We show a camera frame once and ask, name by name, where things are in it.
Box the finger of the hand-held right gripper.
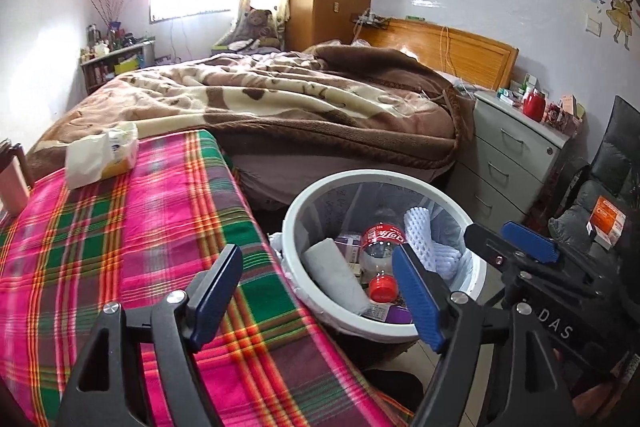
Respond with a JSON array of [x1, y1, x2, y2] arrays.
[[501, 221, 601, 280], [464, 224, 527, 279]]

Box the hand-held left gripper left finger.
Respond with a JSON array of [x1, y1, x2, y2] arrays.
[[57, 243, 244, 427]]

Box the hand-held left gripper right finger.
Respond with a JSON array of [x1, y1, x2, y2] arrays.
[[391, 244, 586, 427]]

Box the long purple white box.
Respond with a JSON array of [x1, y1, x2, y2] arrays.
[[362, 302, 416, 325]]

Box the plastic bottle with red cap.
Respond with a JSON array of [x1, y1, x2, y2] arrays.
[[357, 222, 408, 303]]

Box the white paper roll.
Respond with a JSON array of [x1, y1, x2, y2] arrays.
[[301, 238, 373, 315]]

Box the pink drink carton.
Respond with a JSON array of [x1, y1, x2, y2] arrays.
[[334, 234, 368, 265]]

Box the white trash bin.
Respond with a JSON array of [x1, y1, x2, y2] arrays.
[[270, 169, 488, 342]]

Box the person's right hand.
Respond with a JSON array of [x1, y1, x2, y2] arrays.
[[572, 379, 626, 418]]

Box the orange white box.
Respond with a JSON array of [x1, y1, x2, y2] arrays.
[[586, 197, 628, 248]]

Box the grey drawer nightstand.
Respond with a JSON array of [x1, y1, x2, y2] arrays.
[[452, 89, 578, 228]]

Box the pink green plaid cloth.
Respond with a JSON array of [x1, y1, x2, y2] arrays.
[[0, 129, 416, 427]]

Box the black chair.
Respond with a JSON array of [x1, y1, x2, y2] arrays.
[[547, 96, 640, 258]]

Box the red jar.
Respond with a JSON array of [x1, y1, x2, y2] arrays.
[[522, 89, 547, 122]]

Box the pink box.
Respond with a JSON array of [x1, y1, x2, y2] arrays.
[[560, 94, 583, 118]]

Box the green white box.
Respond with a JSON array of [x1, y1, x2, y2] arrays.
[[497, 77, 538, 105]]

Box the white tissue pack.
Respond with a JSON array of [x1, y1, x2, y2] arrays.
[[65, 122, 140, 190]]

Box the wooden headboard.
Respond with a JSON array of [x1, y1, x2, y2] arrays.
[[357, 18, 520, 92]]

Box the brown patterned blanket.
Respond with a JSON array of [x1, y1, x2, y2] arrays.
[[25, 43, 476, 180]]

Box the pink mug with brown lid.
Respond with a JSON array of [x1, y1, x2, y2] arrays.
[[0, 139, 36, 215]]

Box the cluttered shelf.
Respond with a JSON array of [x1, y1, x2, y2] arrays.
[[80, 39, 158, 95]]

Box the power strip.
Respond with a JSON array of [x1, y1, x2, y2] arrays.
[[350, 9, 391, 30]]

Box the brown teddy bear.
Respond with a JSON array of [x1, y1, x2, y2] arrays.
[[235, 8, 283, 50]]

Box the dried branches in vase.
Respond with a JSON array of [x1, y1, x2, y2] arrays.
[[89, 0, 136, 28]]

